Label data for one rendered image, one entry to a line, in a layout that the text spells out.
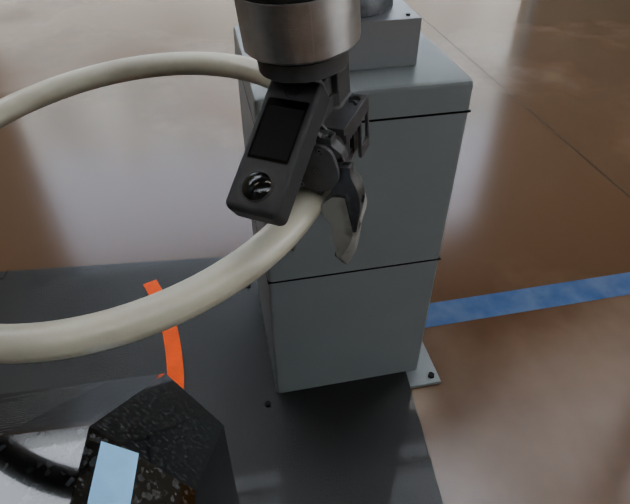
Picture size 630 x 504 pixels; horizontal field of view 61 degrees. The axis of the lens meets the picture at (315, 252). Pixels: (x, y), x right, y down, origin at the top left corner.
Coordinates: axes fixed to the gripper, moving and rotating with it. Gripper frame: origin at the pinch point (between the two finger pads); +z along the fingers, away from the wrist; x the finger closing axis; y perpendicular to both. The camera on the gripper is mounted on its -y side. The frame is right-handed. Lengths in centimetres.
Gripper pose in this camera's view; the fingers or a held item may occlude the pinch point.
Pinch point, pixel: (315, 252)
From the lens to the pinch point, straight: 53.2
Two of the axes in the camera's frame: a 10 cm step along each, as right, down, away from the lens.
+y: 3.9, -6.6, 6.4
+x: -9.2, -2.1, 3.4
